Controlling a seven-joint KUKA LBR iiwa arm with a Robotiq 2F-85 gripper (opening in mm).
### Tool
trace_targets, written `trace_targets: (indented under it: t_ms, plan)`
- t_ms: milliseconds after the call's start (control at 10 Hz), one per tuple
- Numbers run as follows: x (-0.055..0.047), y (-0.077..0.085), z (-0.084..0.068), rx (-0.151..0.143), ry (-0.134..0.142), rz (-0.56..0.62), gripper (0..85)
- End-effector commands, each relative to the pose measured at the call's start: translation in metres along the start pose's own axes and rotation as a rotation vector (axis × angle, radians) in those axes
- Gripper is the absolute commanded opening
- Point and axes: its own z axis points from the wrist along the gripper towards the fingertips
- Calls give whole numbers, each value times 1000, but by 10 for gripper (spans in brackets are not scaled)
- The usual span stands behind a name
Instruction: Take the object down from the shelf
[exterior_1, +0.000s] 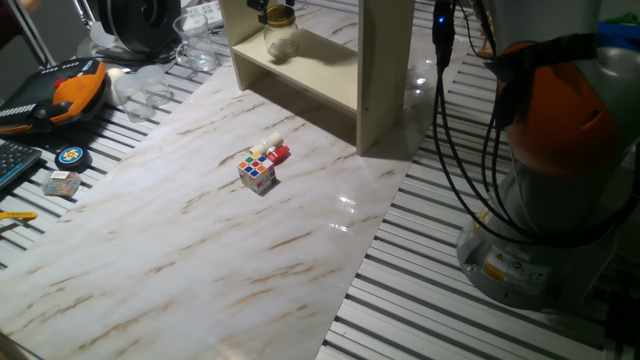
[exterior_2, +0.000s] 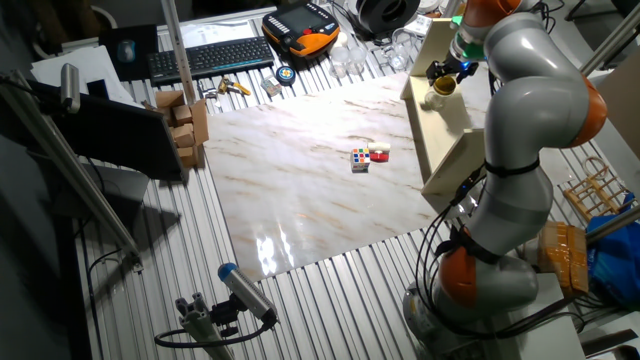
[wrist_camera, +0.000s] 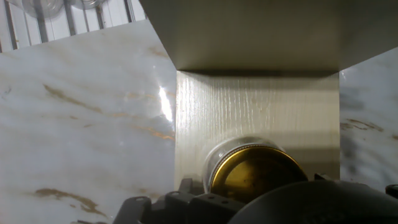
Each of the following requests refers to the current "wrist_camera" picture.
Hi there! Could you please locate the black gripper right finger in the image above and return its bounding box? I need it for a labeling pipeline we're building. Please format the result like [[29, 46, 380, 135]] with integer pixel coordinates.
[[313, 172, 398, 200]]

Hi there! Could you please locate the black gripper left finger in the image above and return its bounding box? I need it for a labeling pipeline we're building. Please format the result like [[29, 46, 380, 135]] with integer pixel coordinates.
[[112, 177, 247, 224]]

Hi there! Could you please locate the glass jar gold lid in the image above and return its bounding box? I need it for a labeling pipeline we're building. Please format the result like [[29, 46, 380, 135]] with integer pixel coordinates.
[[201, 135, 309, 205]]

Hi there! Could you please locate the cream wooden shelf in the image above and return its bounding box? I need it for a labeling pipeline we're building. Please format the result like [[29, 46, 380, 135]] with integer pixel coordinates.
[[138, 0, 398, 189]]

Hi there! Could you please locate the marble patterned mat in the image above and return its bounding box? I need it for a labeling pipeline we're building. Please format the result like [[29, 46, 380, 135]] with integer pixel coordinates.
[[0, 20, 398, 224]]

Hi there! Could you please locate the clear plastic cup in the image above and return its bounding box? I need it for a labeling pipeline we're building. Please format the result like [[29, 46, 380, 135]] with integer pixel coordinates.
[[8, 0, 65, 19], [70, 0, 107, 11]]

